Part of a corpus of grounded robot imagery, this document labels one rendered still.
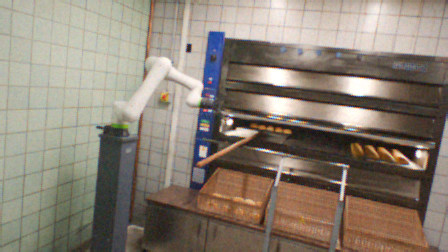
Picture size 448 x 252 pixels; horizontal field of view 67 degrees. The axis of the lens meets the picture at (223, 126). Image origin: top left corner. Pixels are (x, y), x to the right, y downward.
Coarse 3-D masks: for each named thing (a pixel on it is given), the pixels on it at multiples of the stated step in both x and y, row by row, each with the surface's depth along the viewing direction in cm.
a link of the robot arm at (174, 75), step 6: (174, 72) 258; (180, 72) 264; (168, 78) 258; (174, 78) 260; (180, 78) 263; (186, 78) 267; (180, 84) 267; (186, 84) 268; (192, 84) 271; (198, 84) 274; (192, 90) 273; (198, 90) 274
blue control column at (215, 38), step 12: (216, 36) 320; (216, 48) 321; (216, 60) 322; (204, 72) 327; (216, 72) 323; (204, 84) 328; (216, 84) 324; (216, 96) 326; (204, 144) 333; (204, 168) 335; (204, 180) 336
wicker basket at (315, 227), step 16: (288, 192) 306; (304, 192) 303; (320, 192) 300; (288, 208) 304; (304, 208) 301; (320, 208) 297; (272, 224) 268; (288, 224) 264; (320, 224) 257; (320, 240) 257
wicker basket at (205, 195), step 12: (216, 180) 327; (228, 180) 324; (240, 180) 321; (252, 180) 318; (264, 180) 315; (204, 192) 300; (216, 192) 325; (228, 192) 322; (240, 192) 319; (252, 192) 316; (204, 204) 298; (216, 204) 283; (228, 204) 279; (240, 204) 276; (252, 204) 273; (264, 204) 284; (228, 216) 280; (240, 216) 277
